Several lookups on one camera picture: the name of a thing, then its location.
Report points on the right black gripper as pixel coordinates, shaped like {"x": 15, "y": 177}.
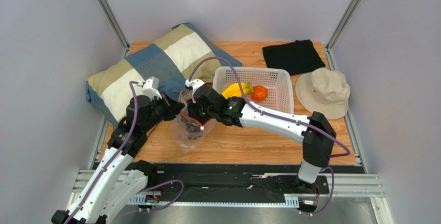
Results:
{"x": 194, "y": 112}

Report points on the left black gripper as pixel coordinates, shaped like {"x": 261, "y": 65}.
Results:
{"x": 172, "y": 107}

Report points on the purple fake grapes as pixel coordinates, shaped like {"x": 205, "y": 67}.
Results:
{"x": 193, "y": 128}

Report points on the clear zip top bag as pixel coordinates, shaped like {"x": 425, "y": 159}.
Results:
{"x": 177, "y": 129}

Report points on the yellow fake banana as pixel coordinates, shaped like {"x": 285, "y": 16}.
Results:
{"x": 238, "y": 90}

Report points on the orange fake pumpkin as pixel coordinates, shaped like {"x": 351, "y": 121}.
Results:
{"x": 259, "y": 93}

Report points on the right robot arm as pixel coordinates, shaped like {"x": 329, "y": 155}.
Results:
{"x": 313, "y": 132}

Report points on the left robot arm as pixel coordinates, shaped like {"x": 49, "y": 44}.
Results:
{"x": 101, "y": 199}

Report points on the striped blue beige pillow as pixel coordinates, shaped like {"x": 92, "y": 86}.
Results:
{"x": 182, "y": 53}

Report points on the white plastic perforated basket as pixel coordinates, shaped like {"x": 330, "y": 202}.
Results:
{"x": 276, "y": 81}

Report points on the black folded cloth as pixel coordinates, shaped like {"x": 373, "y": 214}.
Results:
{"x": 297, "y": 57}

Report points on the beige bucket hat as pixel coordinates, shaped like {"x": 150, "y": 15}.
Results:
{"x": 325, "y": 91}

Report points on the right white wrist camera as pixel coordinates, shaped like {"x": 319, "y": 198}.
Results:
{"x": 193, "y": 84}

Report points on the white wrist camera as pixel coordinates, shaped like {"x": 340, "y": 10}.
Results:
{"x": 193, "y": 84}
{"x": 149, "y": 88}

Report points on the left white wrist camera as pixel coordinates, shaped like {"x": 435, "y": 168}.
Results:
{"x": 149, "y": 88}

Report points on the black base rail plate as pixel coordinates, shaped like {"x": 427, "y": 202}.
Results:
{"x": 225, "y": 183}

